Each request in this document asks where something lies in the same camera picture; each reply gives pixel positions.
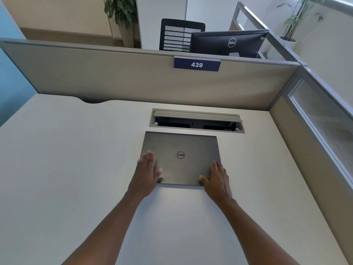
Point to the glass side partition panel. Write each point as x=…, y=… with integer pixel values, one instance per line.
x=317, y=129

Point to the black computer monitor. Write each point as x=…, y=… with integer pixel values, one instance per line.
x=220, y=42

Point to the beige desk partition panel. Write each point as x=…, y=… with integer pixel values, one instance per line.
x=110, y=77

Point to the person's right forearm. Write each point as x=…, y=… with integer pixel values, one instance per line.
x=253, y=234

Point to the grey framed background partition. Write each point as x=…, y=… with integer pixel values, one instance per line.
x=256, y=23

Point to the person's left hand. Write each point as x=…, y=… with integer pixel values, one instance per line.
x=144, y=176

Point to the person's right thumb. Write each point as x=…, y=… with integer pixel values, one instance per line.
x=204, y=180

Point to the black mesh office chair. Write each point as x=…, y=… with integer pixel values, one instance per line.
x=173, y=35

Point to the bamboo plant in white pot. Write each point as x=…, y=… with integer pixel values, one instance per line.
x=296, y=19

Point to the person's right hand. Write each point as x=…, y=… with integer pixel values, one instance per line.
x=219, y=184

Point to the blue number sign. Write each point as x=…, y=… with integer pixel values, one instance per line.
x=197, y=64

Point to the person's left forearm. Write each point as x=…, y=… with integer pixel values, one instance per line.
x=110, y=231

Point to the person's left thumb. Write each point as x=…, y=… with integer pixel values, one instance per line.
x=159, y=175

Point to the large leafy potted plant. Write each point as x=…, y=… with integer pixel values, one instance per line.
x=121, y=13

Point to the grey laptop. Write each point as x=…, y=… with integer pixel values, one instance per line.
x=180, y=154

